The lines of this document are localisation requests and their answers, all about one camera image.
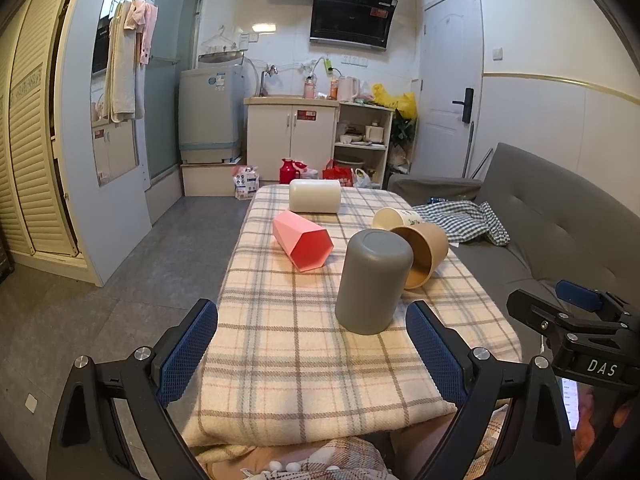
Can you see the red thermos jug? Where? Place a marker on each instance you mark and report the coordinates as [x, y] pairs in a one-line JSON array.
[[286, 172]]

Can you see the beige hanging towel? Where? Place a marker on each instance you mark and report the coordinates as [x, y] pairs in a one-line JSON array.
[[122, 65]]

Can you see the cream paper cup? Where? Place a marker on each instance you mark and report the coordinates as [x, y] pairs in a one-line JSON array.
[[390, 219]]

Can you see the white plastic bag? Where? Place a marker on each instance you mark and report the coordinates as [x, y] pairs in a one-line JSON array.
[[362, 178]]

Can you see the pink bottle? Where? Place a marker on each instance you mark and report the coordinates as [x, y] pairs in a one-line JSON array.
[[309, 88]]

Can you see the metal faucet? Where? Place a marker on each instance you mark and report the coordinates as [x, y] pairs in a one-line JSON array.
[[271, 70]]

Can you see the white washing machine platform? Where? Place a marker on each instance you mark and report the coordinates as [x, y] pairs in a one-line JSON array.
[[210, 177]]

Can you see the pink electric kettle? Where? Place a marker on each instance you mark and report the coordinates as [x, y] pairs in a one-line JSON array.
[[347, 88]]

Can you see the wall mirror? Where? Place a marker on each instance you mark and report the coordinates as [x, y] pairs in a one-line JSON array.
[[117, 150]]

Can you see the pink hexagonal cup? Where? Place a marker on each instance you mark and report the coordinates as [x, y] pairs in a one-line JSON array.
[[305, 245]]

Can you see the green plant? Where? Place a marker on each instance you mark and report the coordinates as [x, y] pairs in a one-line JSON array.
[[403, 130]]

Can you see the glass shower door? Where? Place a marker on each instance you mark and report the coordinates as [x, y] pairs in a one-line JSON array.
[[167, 85]]

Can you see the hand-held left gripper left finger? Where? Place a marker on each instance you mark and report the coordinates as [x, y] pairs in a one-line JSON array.
[[187, 355]]

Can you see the red shopping bag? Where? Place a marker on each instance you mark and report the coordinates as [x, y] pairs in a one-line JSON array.
[[337, 171]]

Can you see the white wall sockets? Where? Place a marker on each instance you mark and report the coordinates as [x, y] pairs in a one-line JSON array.
[[355, 60]]

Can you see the grey sofa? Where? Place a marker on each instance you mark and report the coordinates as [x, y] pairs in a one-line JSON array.
[[550, 210]]

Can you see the white floor socket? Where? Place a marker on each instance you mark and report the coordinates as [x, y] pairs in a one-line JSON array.
[[31, 403]]

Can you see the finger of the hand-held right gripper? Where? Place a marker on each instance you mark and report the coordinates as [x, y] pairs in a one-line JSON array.
[[577, 294], [537, 312]]

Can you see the cream sink cabinet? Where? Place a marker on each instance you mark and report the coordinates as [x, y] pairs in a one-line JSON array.
[[290, 135]]

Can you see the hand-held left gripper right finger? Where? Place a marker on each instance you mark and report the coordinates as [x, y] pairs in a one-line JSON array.
[[435, 355]]

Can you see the black range hood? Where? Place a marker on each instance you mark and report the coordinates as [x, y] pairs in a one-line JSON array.
[[350, 17]]

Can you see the yellow plastic bag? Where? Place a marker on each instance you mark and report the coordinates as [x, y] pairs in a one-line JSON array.
[[395, 98]]

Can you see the grey washing machine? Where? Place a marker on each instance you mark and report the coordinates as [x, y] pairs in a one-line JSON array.
[[212, 110]]

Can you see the green checked cloth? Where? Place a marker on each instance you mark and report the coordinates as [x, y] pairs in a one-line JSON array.
[[465, 220]]

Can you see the grey plastic cup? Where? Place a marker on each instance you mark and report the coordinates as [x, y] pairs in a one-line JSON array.
[[372, 280]]

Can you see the cream louvered wardrobe doors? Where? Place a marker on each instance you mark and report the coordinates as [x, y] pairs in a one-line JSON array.
[[35, 135]]

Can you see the pink hanging cloth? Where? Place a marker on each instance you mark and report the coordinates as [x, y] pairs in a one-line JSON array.
[[145, 25]]

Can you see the white door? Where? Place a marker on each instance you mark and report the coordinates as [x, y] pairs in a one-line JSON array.
[[450, 60]]

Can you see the white cylindrical cup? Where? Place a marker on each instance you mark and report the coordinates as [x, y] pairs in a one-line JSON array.
[[315, 196]]

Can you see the white light switch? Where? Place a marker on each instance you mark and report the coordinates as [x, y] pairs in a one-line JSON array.
[[497, 52]]

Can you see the brown paper cup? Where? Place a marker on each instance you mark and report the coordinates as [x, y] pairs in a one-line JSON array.
[[425, 252]]

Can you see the beige plaid blanket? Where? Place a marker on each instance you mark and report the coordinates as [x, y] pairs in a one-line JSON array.
[[300, 350]]

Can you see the white open shelf unit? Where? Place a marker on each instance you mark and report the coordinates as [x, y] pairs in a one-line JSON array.
[[387, 135]]

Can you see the white jug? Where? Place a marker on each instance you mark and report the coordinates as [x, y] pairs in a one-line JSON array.
[[373, 132]]

